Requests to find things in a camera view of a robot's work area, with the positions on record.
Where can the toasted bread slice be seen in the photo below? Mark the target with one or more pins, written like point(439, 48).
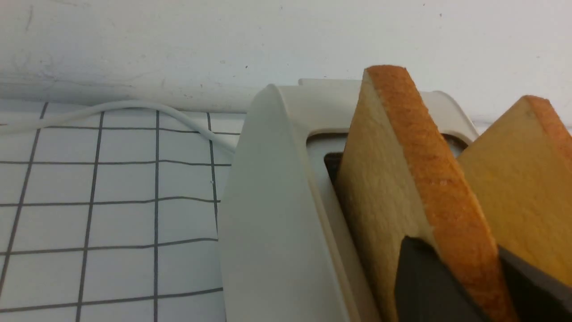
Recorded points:
point(398, 177)
point(520, 171)

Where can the white grid tablecloth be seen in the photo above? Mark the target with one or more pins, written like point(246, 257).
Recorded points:
point(113, 218)

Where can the cream white toaster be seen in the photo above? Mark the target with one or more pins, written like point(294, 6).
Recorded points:
point(287, 253)

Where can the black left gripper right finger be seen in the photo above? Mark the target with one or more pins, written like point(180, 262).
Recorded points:
point(537, 296)

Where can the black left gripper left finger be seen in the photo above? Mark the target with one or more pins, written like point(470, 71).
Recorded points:
point(426, 291)

